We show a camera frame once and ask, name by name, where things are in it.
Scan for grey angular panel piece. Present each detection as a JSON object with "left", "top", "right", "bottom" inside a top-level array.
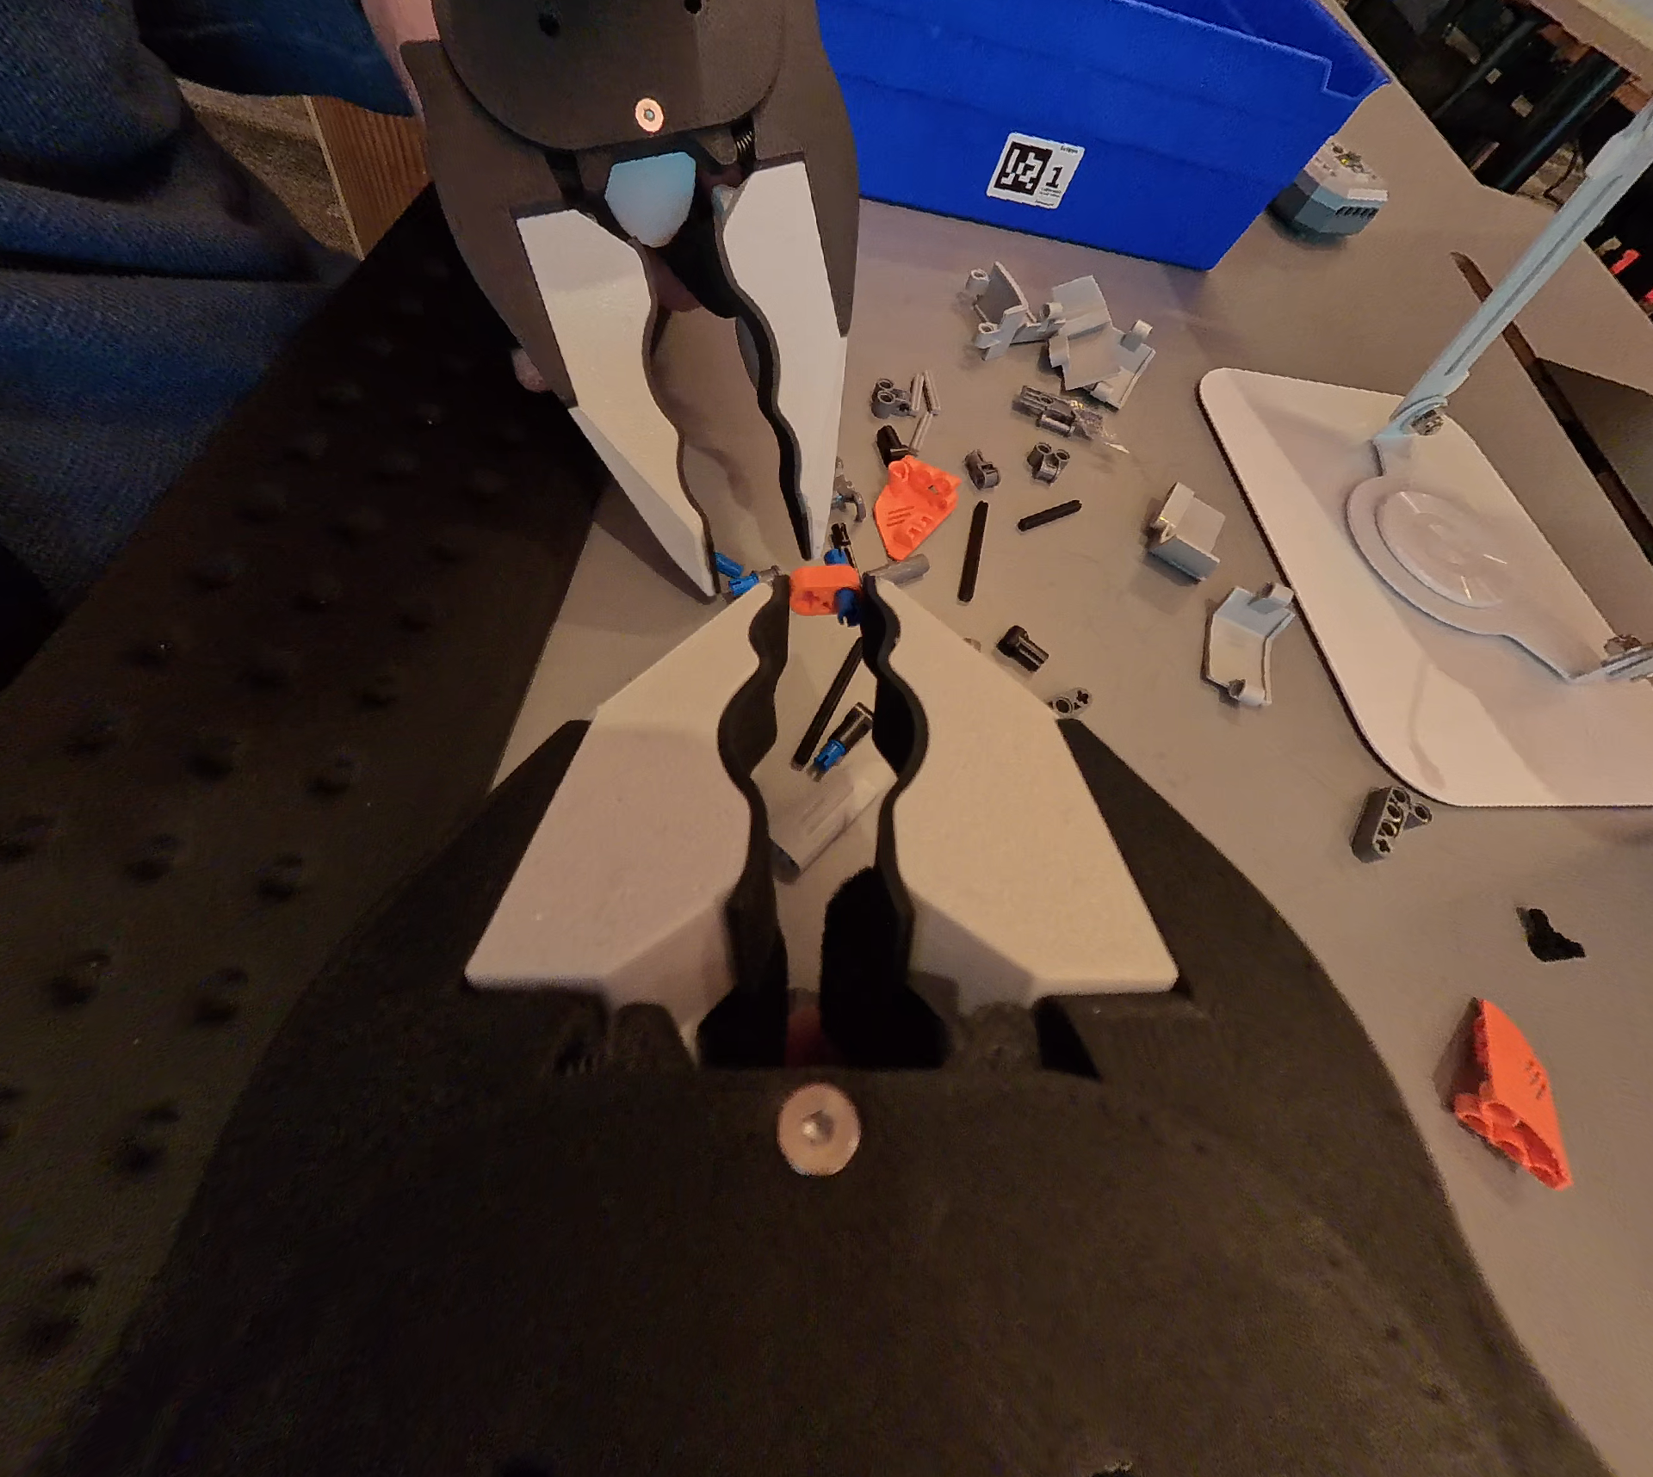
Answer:
[{"left": 1143, "top": 481, "right": 1228, "bottom": 588}]

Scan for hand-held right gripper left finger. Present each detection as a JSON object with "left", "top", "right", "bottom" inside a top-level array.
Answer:
[{"left": 465, "top": 577, "right": 792, "bottom": 1028}]

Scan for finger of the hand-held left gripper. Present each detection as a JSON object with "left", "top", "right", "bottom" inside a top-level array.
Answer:
[
  {"left": 513, "top": 207, "right": 720, "bottom": 605},
  {"left": 708, "top": 154, "right": 851, "bottom": 565}
]

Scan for orange wedge panel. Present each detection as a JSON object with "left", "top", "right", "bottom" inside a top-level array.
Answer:
[{"left": 1452, "top": 997, "right": 1576, "bottom": 1194}]

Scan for orange triangular panel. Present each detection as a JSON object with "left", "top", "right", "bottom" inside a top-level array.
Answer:
[{"left": 873, "top": 453, "right": 966, "bottom": 563}]

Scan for grey flat panel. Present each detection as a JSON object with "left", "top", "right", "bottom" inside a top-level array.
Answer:
[{"left": 1043, "top": 274, "right": 1116, "bottom": 386}]

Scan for person's blue sweater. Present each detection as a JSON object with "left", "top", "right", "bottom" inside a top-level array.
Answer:
[{"left": 0, "top": 57, "right": 370, "bottom": 679}]

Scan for grey ringed curved panel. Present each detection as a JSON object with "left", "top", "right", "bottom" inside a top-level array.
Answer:
[{"left": 961, "top": 264, "right": 1056, "bottom": 360}]

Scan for dark grey three-hole beam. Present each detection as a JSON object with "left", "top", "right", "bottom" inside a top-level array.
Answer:
[{"left": 1350, "top": 786, "right": 1436, "bottom": 865}]

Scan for black connector with blue pin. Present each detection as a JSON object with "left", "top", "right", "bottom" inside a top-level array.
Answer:
[{"left": 811, "top": 703, "right": 878, "bottom": 780}]

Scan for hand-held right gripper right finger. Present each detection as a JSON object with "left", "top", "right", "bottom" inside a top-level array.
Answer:
[{"left": 858, "top": 574, "right": 1181, "bottom": 1008}]

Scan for silver wedge piece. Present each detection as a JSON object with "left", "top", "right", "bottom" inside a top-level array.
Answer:
[{"left": 771, "top": 770, "right": 895, "bottom": 882}]

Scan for grey electronic module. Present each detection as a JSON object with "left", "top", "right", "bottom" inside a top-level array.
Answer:
[{"left": 1271, "top": 145, "right": 1393, "bottom": 243}]

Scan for long black axle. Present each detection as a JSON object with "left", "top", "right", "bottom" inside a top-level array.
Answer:
[{"left": 789, "top": 631, "right": 868, "bottom": 770}]

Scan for blue tagged storage bin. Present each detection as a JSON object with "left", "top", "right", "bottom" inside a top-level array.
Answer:
[{"left": 761, "top": 0, "right": 1393, "bottom": 274}]

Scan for white book stand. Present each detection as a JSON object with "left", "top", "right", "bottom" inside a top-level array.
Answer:
[{"left": 1198, "top": 0, "right": 1653, "bottom": 811}]

